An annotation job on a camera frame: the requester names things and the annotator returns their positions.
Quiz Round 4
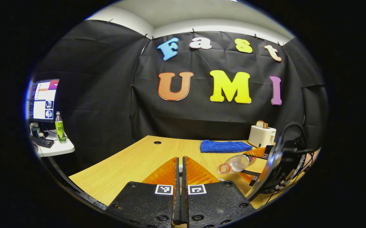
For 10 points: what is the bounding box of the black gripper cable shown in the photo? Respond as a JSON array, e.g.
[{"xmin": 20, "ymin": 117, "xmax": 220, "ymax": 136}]
[{"xmin": 277, "ymin": 122, "xmax": 305, "ymax": 149}]

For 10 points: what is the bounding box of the white side table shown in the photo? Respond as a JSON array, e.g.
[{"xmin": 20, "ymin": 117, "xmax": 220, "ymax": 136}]
[{"xmin": 31, "ymin": 130, "xmax": 75, "ymax": 157}]

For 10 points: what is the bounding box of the white toaster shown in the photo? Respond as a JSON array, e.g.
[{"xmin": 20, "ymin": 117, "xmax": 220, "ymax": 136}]
[{"xmin": 248, "ymin": 125, "xmax": 277, "ymax": 148}]

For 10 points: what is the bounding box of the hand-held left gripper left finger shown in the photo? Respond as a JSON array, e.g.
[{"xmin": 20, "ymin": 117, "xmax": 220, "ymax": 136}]
[{"xmin": 105, "ymin": 157, "xmax": 181, "ymax": 228}]

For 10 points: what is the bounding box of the blue towel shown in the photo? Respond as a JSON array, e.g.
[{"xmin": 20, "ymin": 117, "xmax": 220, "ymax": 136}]
[{"xmin": 200, "ymin": 140, "xmax": 253, "ymax": 153}]

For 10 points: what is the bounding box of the black keyboard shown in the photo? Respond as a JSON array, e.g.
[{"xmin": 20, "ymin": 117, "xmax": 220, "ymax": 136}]
[{"xmin": 31, "ymin": 136, "xmax": 55, "ymax": 149}]

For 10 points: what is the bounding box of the black backdrop cloth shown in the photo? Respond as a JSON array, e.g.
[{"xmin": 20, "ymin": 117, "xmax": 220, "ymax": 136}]
[{"xmin": 32, "ymin": 20, "xmax": 329, "ymax": 171}]

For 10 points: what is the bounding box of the green drink bottle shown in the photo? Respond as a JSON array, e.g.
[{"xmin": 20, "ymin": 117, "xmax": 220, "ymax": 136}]
[{"xmin": 55, "ymin": 111, "xmax": 67, "ymax": 143}]

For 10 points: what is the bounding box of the clear water bottle red label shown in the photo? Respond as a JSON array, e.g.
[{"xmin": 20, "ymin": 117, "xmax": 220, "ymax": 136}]
[{"xmin": 217, "ymin": 154, "xmax": 256, "ymax": 174}]

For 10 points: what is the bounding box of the computer monitor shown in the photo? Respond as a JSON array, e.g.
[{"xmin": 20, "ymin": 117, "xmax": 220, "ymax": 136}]
[{"xmin": 28, "ymin": 79, "xmax": 60, "ymax": 123}]

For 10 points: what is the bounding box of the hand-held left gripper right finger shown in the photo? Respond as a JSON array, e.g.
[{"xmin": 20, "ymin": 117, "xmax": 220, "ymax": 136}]
[{"xmin": 182, "ymin": 155, "xmax": 256, "ymax": 228}]

